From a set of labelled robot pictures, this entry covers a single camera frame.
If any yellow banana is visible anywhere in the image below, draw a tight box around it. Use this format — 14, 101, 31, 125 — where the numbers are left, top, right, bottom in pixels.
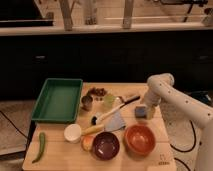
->
82, 124, 104, 136

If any purple bowl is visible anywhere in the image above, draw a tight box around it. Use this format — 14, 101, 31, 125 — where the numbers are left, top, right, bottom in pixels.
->
92, 132, 120, 161

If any black power cable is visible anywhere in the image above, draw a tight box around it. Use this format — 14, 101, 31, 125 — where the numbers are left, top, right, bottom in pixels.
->
170, 90, 213, 171

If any black white dish brush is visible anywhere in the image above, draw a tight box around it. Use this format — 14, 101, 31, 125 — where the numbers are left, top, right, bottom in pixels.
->
91, 95, 140, 125

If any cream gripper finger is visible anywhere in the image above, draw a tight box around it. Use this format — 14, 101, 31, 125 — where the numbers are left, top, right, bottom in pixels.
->
146, 107, 155, 120

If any green chili pepper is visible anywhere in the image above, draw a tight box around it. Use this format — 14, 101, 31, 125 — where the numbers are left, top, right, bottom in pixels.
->
32, 132, 46, 163

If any orange bowl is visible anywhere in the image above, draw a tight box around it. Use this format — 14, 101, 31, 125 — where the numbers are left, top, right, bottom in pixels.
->
124, 124, 156, 156

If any dark grapes bunch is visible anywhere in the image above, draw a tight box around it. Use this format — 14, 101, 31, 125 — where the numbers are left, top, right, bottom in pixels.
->
87, 87, 107, 101

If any white cup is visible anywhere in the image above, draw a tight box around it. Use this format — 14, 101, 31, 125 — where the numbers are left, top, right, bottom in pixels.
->
64, 124, 82, 143

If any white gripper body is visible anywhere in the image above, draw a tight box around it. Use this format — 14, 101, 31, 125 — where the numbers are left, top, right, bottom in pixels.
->
142, 89, 161, 107

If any green plastic tray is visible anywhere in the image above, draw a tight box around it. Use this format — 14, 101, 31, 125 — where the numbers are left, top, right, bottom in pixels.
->
32, 78, 83, 123

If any blue cloth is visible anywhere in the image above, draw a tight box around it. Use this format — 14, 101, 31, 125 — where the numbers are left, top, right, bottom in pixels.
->
105, 112, 126, 132

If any light green cup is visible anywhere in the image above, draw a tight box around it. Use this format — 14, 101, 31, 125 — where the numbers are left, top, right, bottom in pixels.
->
103, 94, 115, 107

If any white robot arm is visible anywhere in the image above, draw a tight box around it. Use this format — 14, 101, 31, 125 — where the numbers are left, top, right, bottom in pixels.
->
143, 73, 213, 171

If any peach fruit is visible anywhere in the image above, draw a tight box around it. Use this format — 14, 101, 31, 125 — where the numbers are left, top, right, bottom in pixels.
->
82, 135, 94, 151

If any blue sponge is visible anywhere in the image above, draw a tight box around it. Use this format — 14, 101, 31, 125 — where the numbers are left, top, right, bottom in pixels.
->
135, 106, 147, 118

